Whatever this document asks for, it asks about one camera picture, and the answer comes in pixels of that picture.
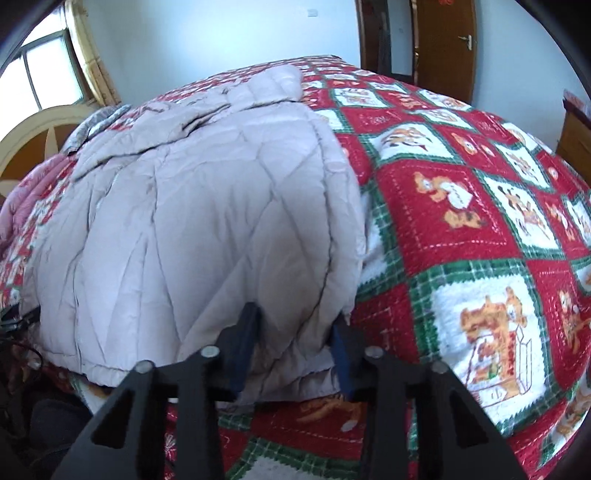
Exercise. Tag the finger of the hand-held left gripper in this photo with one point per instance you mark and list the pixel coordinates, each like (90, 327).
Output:
(21, 318)

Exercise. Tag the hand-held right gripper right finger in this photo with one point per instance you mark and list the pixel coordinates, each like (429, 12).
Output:
(344, 364)

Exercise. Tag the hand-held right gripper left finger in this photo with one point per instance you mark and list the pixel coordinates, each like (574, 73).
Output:
(242, 350)

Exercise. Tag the light pink puffer jacket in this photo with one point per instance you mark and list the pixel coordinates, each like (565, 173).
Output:
(194, 230)

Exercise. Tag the dark cloth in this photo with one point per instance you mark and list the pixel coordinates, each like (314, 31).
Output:
(41, 415)

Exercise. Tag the folded pink quilt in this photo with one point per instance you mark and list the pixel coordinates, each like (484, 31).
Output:
(23, 203)

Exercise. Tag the cream and wood headboard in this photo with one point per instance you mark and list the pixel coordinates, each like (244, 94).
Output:
(32, 138)

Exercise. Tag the striped pillow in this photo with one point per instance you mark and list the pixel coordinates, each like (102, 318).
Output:
(94, 127)

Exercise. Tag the window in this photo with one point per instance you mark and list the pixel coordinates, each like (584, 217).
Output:
(46, 69)

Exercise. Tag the narrow yellow floral curtain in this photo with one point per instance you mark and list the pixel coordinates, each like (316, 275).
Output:
(94, 60)

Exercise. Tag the wooden cabinet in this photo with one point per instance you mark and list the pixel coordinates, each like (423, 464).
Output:
(575, 138)

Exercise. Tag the brown wooden door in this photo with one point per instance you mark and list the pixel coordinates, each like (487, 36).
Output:
(443, 55)

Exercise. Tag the pink box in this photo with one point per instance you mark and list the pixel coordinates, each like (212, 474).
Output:
(575, 100)

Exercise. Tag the brown door frame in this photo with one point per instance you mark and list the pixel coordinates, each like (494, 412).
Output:
(367, 37)

